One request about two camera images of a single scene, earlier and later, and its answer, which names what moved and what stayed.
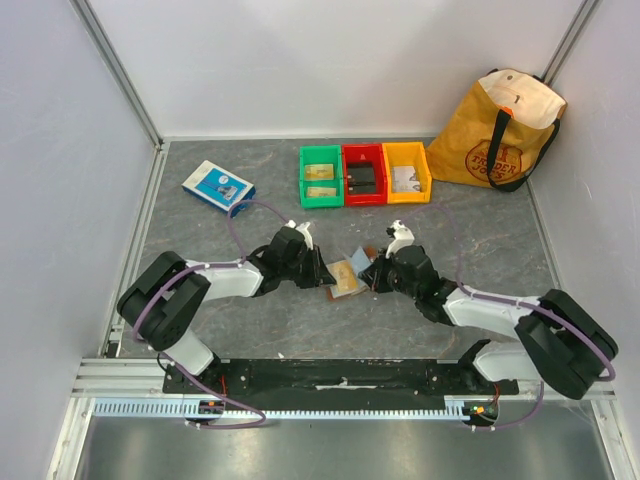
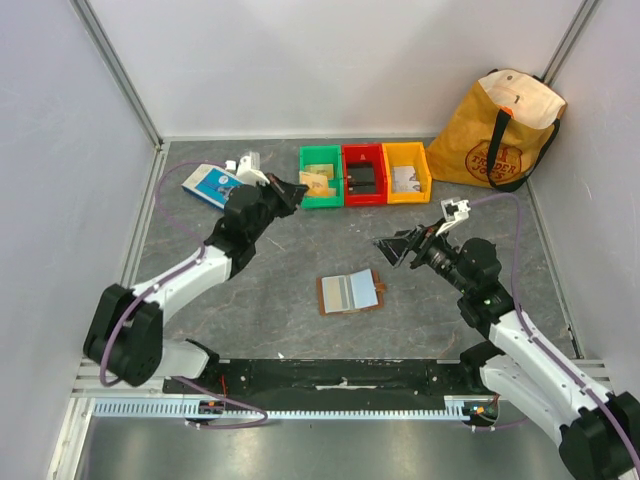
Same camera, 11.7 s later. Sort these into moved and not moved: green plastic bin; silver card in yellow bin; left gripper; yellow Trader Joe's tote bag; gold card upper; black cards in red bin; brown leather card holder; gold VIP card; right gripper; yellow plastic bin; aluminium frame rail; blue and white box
Moved: gold VIP card; right gripper; brown leather card holder; left gripper
Not moved: yellow plastic bin; silver card in yellow bin; gold card upper; blue and white box; green plastic bin; yellow Trader Joe's tote bag; black cards in red bin; aluminium frame rail
